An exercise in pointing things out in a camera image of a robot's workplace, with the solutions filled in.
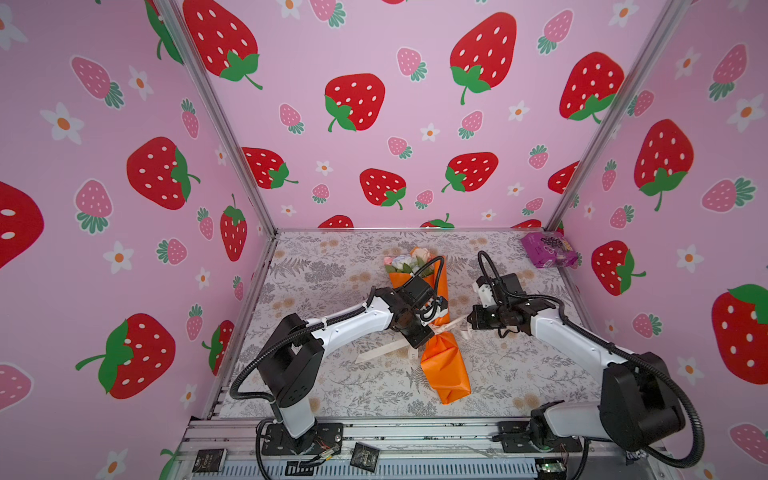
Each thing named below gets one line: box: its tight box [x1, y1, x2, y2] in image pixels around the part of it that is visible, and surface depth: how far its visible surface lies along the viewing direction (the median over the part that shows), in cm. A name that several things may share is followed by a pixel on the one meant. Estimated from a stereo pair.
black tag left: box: [192, 448, 227, 473], surface depth 71 cm
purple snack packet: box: [521, 231, 579, 269], surface depth 110 cm
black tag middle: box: [350, 442, 381, 473], surface depth 71 cm
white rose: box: [392, 255, 419, 272], surface depth 106 cm
